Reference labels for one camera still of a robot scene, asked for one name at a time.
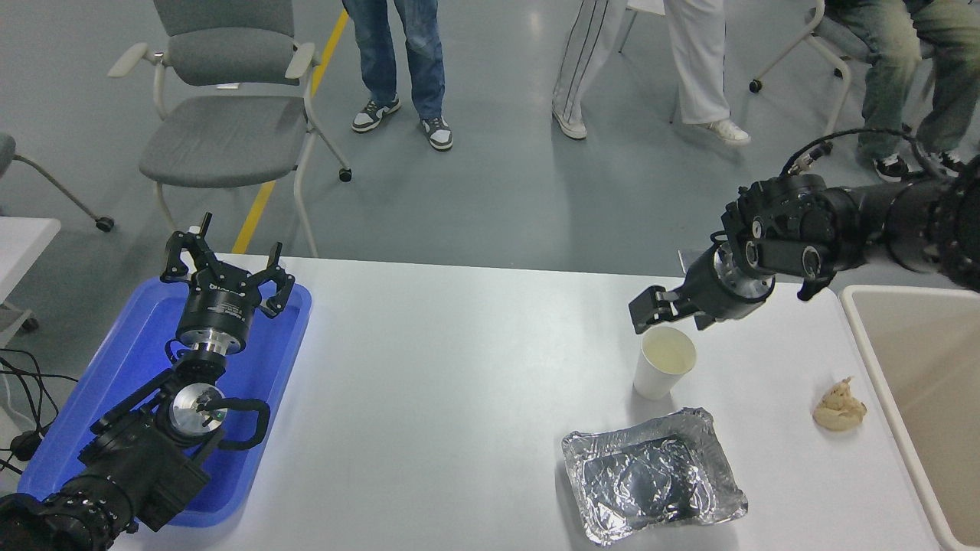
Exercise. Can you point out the white frame chair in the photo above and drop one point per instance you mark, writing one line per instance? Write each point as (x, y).
(831, 46)

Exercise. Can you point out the metal floor plate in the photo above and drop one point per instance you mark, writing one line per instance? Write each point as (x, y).
(689, 262)

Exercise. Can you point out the white paper cup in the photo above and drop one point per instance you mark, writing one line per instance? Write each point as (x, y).
(660, 371)

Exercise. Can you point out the small white table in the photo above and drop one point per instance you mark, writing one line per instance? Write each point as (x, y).
(23, 249)

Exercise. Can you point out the blue plastic tray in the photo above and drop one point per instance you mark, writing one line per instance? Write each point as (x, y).
(115, 367)

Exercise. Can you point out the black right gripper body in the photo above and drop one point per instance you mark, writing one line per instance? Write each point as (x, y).
(708, 298)

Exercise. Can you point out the person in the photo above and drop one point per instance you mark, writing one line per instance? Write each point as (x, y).
(892, 69)
(697, 61)
(425, 53)

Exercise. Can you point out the crumpled tan paper ball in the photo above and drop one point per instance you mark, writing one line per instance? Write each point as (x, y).
(838, 409)

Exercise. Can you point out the large pale bin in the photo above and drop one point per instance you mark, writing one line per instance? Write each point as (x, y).
(930, 367)

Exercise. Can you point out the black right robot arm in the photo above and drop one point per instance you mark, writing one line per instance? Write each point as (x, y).
(850, 218)

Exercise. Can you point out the grey chair with armrests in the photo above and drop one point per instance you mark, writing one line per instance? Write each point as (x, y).
(222, 138)

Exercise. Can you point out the grey chair with castor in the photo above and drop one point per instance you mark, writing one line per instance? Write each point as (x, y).
(46, 180)

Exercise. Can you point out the crumpled foil tray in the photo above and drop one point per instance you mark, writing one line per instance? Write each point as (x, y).
(651, 478)

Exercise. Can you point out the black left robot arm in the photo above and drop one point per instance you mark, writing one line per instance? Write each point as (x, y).
(130, 459)

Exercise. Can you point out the metal leg chair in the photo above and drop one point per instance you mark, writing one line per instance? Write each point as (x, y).
(639, 11)

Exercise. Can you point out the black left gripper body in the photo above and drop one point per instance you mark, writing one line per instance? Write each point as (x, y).
(220, 310)

